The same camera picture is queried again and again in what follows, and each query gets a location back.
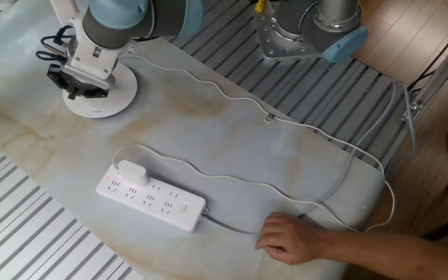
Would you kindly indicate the person's bare hand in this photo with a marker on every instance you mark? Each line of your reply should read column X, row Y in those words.
column 294, row 241

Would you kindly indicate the white power strip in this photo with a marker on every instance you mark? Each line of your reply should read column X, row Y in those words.
column 150, row 202

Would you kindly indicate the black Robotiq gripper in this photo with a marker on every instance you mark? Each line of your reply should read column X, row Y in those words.
column 82, row 91

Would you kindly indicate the white desk lamp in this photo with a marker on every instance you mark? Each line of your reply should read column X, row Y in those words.
column 123, row 93

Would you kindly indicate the white power adapter plug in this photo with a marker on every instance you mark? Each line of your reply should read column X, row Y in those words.
column 132, row 173

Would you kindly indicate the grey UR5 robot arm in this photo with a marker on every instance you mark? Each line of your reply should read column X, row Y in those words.
column 130, row 23

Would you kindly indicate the aluminium frame rail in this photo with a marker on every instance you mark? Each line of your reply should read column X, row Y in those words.
column 434, row 81

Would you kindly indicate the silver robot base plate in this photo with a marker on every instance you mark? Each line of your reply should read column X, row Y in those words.
column 282, row 43

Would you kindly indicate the yellow tag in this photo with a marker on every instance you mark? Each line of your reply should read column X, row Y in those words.
column 260, row 5

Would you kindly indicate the person's bare forearm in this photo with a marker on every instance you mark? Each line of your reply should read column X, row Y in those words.
column 387, row 253

